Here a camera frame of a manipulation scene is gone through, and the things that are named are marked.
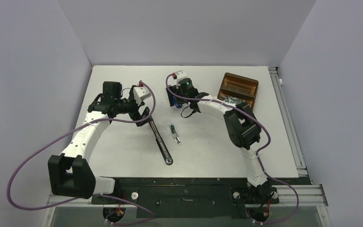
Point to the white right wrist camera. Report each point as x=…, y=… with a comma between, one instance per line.
x=179, y=75

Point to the pile of staple strips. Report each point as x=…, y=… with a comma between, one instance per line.
x=232, y=100

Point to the black stapler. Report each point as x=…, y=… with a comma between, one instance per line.
x=161, y=144

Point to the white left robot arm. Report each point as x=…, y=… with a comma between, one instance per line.
x=69, y=172

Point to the brown wooden tray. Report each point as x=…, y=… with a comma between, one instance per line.
x=240, y=87

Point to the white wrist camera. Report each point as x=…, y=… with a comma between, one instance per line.
x=140, y=94
x=179, y=75

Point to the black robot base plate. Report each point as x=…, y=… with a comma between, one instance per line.
x=193, y=197

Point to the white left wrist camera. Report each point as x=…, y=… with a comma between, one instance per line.
x=140, y=94

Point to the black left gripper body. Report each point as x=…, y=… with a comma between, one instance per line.
x=131, y=107

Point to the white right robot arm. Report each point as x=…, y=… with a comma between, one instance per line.
x=242, y=127

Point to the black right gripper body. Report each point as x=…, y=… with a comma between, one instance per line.
x=176, y=90

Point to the aluminium side rail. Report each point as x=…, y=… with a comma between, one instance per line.
x=307, y=195

